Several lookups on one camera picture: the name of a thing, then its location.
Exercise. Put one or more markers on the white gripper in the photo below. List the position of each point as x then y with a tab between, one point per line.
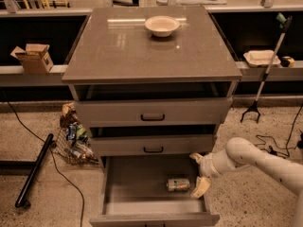
206	166

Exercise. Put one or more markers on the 7up soda can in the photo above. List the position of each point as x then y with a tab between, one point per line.
178	184

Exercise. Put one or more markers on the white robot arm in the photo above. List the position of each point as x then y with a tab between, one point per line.
239	153

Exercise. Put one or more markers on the grey middle drawer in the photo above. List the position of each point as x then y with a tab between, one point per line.
147	140

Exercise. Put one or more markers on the grey drawer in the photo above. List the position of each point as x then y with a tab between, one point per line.
154	104
135	194
147	140

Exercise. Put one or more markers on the grey top drawer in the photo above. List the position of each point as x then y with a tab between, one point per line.
154	104

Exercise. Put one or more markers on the grey bottom drawer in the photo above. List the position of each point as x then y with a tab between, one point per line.
135	194

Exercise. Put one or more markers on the grey drawer cabinet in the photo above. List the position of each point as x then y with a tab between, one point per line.
116	48

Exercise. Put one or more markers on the white takeout container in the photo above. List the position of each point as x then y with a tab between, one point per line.
260	58

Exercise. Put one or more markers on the yellow tape measure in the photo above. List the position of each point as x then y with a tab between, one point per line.
287	61

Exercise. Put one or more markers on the white paper bowl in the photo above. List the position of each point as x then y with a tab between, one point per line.
161	26

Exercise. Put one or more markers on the black metal bar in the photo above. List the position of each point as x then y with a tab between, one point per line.
22	200

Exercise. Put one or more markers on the reacher grabber tool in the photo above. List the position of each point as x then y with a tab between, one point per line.
284	24

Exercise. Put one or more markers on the open cardboard box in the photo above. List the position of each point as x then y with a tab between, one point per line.
35	58

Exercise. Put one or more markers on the wire basket of snacks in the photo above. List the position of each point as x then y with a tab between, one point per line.
72	142

